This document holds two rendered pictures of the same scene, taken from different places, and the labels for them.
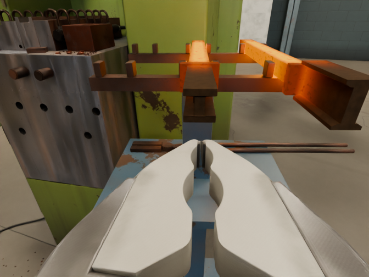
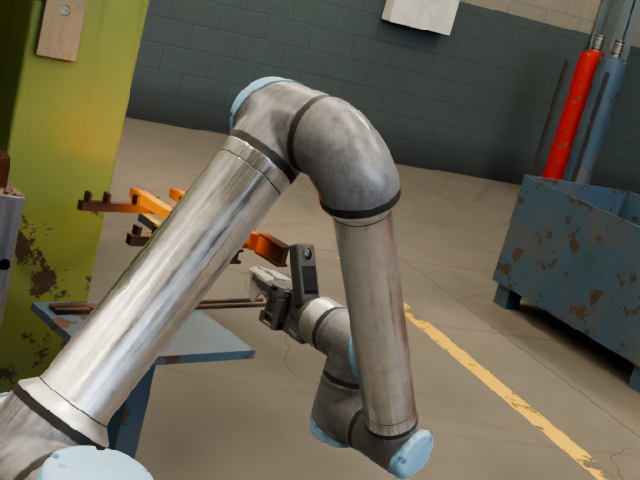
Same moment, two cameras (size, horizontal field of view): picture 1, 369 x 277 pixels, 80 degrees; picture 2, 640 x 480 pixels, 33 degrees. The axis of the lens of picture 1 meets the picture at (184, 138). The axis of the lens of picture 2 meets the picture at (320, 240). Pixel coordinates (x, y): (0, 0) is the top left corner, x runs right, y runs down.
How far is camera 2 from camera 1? 1.97 m
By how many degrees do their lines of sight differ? 45
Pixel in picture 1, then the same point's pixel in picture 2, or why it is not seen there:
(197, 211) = (176, 350)
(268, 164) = (204, 318)
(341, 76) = (279, 245)
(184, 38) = (87, 170)
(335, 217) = (238, 452)
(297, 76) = (256, 241)
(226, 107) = not seen: hidden behind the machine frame
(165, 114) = (35, 270)
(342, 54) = (169, 109)
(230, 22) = not seen: hidden behind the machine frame
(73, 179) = not seen: outside the picture
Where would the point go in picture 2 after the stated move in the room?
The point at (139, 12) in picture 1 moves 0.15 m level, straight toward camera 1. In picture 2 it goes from (34, 133) to (78, 153)
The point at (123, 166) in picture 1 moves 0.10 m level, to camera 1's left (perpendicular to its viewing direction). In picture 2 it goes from (70, 328) to (28, 330)
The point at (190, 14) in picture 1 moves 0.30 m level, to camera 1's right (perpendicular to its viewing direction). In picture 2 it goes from (100, 145) to (202, 152)
